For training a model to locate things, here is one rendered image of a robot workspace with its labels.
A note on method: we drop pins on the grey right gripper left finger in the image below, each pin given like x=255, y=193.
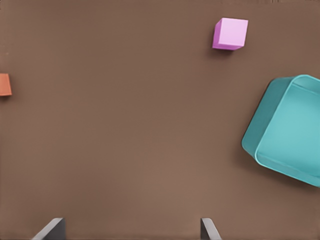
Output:
x=53, y=230

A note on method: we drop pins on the pink cube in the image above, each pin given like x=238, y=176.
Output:
x=232, y=32

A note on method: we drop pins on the teal plastic bin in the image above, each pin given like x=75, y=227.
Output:
x=287, y=130

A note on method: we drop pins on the orange cube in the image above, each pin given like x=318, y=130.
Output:
x=4, y=84

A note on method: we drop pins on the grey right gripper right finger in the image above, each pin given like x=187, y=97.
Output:
x=208, y=230

